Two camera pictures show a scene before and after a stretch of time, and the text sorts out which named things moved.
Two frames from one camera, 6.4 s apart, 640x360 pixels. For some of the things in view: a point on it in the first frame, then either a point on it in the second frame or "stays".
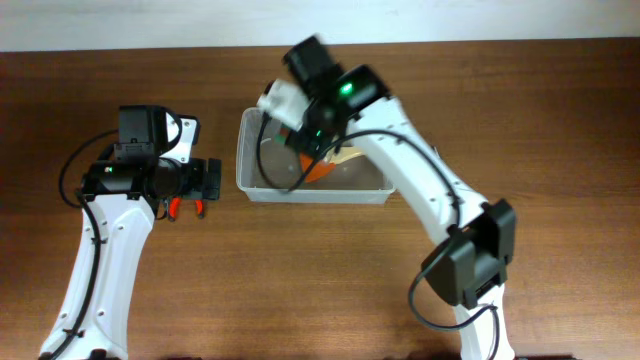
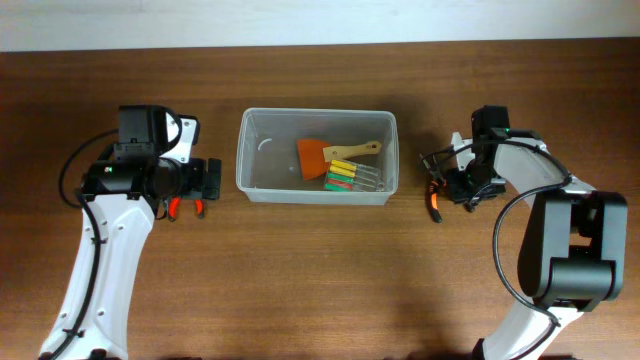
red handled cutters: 174,205 stays
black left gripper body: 193,179 stays
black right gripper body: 311,137 -> 473,183
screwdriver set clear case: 281,138 -> 348,175
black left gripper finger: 214,179 stays
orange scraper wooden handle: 323,168 stays
